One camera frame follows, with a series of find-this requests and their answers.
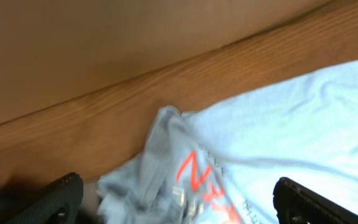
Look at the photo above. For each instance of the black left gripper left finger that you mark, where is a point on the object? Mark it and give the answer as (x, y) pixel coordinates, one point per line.
(56, 203)

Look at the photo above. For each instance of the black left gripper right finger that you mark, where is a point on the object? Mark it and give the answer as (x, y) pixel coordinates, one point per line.
(296, 204)

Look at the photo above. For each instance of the light blue printed t-shirt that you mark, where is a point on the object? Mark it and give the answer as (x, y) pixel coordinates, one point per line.
(220, 165)

